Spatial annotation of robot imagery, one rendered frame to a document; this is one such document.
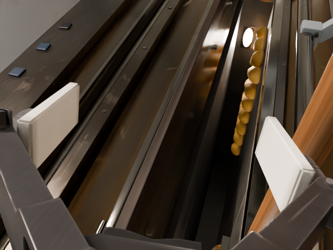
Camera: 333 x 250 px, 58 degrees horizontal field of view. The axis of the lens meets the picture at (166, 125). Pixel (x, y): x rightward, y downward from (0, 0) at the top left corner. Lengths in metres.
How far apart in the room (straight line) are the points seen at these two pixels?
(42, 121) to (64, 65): 1.04
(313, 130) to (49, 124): 0.18
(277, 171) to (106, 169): 0.69
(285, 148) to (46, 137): 0.13
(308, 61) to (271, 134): 0.36
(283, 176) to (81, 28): 1.30
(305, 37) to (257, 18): 1.26
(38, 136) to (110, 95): 0.86
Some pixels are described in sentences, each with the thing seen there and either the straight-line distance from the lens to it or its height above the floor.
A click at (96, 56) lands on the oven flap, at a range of 1.23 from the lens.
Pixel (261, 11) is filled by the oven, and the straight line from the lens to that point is 1.85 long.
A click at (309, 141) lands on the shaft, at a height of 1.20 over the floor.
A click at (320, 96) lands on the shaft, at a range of 0.23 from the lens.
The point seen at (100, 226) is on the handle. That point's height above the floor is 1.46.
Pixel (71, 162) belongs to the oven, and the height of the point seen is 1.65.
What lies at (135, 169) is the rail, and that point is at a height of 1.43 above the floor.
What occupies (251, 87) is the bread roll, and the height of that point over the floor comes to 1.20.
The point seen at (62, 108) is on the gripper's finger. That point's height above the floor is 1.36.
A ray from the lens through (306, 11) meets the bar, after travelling 0.70.
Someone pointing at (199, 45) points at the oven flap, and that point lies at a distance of 0.97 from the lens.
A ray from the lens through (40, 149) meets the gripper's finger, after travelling 0.17.
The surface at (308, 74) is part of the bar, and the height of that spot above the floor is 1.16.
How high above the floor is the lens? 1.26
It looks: 12 degrees up
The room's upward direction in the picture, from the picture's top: 78 degrees counter-clockwise
